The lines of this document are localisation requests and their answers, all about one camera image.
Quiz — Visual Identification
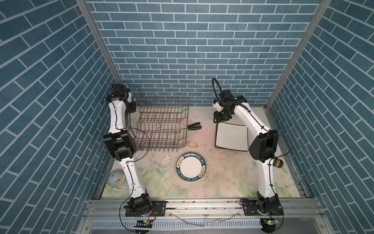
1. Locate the white square plate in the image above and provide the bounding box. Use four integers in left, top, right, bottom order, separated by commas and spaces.
215, 122, 249, 152

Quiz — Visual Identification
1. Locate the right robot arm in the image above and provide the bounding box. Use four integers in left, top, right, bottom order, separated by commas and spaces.
213, 90, 280, 215

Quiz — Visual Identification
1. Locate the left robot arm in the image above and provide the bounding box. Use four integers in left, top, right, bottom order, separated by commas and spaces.
103, 82, 152, 216

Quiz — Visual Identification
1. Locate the black stapler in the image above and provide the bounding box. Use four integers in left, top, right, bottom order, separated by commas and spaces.
188, 122, 202, 131

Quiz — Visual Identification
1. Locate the brown striped cylinder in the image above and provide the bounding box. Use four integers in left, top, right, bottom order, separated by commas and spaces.
272, 158, 284, 169

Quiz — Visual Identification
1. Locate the white round bowl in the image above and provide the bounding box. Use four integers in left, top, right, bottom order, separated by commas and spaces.
107, 170, 127, 189

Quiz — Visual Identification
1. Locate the right base circuit board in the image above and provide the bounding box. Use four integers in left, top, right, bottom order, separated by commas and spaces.
261, 218, 279, 228

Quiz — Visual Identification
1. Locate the base circuit board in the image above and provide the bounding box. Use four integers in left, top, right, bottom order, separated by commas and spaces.
134, 220, 153, 229
261, 218, 279, 228

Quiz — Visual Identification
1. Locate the left base circuit board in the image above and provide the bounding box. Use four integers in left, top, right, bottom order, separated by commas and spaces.
134, 220, 153, 229

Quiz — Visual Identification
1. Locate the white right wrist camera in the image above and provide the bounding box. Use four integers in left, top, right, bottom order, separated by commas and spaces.
212, 99, 224, 112

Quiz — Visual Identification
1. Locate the black right camera cable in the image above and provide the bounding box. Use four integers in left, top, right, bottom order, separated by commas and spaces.
211, 77, 227, 103

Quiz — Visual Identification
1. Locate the grey wire dish rack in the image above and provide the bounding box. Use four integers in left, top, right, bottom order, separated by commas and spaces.
133, 96, 190, 151

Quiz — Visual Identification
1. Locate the white cable duct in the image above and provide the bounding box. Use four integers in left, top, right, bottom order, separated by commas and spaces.
91, 218, 263, 231

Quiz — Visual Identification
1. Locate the aluminium mounting rail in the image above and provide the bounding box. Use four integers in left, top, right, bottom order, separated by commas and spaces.
78, 198, 333, 234

